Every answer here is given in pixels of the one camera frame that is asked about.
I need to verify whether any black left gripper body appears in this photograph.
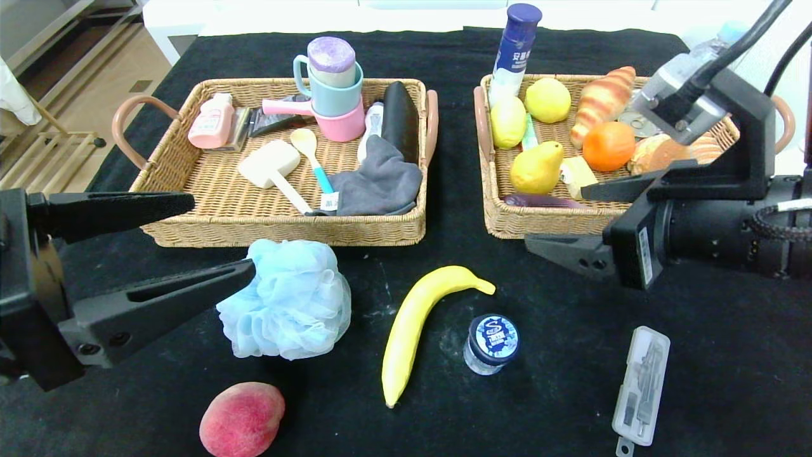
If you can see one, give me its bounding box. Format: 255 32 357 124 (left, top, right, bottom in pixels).
0 189 85 392

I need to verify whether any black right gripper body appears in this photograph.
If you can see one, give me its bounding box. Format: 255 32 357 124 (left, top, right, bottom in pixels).
602 178 755 291

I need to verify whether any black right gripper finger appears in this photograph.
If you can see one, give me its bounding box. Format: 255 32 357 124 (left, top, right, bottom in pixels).
580 166 673 202
524 233 617 281

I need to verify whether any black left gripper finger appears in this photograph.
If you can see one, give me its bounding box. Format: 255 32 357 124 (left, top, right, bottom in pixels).
57 258 257 369
27 191 196 244

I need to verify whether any yellow pear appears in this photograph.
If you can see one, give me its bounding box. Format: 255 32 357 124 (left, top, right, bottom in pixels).
509 140 565 195

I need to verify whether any small jar with blue lid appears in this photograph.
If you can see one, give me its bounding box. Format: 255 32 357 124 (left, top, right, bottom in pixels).
463 314 520 376

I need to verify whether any light blue bath pouf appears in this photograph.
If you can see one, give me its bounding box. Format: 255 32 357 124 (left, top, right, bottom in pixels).
216 239 352 361

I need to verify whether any clear plastic compass case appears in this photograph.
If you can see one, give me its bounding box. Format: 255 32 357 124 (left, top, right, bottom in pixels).
612 326 671 456

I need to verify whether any wicker basket with food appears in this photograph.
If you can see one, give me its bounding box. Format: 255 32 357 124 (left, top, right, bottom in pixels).
473 73 796 241

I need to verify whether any wicker basket with household items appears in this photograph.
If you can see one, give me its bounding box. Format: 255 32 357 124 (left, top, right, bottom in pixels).
112 77 440 248

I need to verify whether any orange fruit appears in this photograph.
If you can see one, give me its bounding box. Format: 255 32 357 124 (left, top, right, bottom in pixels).
582 121 636 173

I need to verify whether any round brown bread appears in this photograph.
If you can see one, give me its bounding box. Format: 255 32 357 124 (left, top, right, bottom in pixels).
628 133 692 176

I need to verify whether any purple eggplant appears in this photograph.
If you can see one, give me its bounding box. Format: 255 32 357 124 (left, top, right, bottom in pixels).
503 192 591 211

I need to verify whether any silver tin can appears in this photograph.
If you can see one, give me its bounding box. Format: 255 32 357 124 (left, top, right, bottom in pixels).
617 110 654 138

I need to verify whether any striped croissant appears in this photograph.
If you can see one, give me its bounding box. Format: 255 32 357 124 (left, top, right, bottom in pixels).
570 66 636 150

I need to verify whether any light wooden rack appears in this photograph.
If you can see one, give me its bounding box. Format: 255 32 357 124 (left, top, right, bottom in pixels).
0 95 107 213

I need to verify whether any long ridged bread loaf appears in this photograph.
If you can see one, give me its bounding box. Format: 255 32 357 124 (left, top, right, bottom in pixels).
688 132 725 166

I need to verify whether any green gum pack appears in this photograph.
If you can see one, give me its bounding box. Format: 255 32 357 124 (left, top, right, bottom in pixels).
520 114 544 150

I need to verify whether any round yellow lemon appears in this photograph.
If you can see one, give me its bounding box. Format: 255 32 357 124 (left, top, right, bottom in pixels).
524 77 572 124

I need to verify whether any oval yellow lemon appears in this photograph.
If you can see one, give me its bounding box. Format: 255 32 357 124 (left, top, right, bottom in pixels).
490 95 528 150

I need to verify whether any small pink bottle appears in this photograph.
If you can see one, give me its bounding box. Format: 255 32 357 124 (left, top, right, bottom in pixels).
188 93 235 150

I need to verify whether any red peach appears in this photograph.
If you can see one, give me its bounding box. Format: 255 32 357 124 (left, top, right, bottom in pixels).
199 381 286 457

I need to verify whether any small transparent packet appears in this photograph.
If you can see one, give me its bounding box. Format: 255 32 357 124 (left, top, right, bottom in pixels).
216 107 254 152

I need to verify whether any white hanging cloth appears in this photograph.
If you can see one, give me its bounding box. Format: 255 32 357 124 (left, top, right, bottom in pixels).
0 57 42 126

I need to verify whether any white bottle with blue cap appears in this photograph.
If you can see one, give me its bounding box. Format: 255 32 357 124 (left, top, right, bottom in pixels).
487 3 543 109

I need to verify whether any yellow banana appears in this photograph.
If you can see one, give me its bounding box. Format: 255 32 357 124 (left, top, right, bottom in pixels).
381 265 496 409

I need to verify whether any black plastic packet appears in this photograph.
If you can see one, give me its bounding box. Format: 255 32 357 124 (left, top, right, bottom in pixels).
249 95 311 138

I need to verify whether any clear water bottle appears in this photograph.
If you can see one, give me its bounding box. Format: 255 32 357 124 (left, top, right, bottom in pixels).
688 20 749 70

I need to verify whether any light wooden shelf unit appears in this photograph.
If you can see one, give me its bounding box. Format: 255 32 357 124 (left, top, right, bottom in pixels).
0 0 143 77

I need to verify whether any grey cloth with tag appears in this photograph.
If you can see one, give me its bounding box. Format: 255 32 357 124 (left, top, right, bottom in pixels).
306 135 424 217

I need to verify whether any white background table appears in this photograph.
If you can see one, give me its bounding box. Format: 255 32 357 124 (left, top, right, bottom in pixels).
143 0 787 64

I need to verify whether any black oblong case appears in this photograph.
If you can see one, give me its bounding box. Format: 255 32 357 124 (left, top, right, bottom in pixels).
381 81 421 166

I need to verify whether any white tube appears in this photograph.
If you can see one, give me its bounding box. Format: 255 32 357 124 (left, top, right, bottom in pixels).
357 100 386 164

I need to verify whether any purple-topped beige cylinder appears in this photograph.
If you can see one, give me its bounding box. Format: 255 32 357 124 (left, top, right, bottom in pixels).
307 36 357 88

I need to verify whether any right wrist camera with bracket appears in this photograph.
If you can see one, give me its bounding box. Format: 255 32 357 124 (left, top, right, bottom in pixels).
631 54 776 202

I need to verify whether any black braided cable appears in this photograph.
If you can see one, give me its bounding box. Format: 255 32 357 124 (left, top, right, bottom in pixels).
752 198 812 241

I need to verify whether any thick black camera cable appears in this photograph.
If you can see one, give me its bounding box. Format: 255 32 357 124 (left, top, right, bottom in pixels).
691 0 794 89

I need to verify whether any cream spoon with blue handle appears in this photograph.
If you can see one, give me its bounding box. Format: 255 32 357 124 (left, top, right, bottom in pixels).
290 128 335 195

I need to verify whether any thin black cable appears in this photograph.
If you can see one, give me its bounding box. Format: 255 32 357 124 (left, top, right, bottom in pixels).
764 22 812 97

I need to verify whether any pink cup with handle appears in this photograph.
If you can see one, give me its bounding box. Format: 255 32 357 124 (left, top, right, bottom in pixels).
261 96 367 143

